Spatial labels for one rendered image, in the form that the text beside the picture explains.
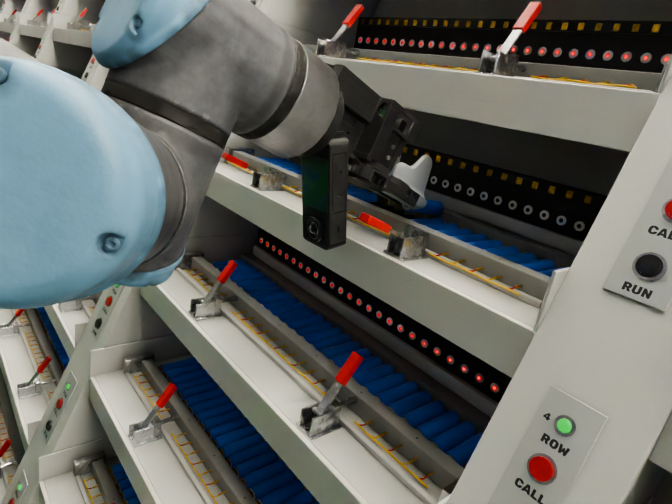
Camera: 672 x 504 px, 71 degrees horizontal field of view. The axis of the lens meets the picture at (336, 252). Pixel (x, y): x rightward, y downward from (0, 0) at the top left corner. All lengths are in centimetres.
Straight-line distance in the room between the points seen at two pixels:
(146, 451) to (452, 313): 50
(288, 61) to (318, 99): 4
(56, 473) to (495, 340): 81
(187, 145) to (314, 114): 11
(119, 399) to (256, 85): 62
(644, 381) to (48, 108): 36
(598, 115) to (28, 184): 40
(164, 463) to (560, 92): 65
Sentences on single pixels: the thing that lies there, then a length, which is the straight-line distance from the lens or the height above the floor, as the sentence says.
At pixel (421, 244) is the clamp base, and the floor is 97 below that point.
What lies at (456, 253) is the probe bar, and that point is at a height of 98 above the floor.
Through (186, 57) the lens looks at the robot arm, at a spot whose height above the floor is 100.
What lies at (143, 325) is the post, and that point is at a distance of 90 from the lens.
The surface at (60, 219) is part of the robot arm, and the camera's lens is 19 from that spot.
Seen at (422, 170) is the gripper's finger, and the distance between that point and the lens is 54.
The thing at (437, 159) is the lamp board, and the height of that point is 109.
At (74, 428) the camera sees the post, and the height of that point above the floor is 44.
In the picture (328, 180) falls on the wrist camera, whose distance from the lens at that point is 45.
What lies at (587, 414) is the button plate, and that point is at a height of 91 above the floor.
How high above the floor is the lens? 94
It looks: 2 degrees down
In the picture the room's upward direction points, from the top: 27 degrees clockwise
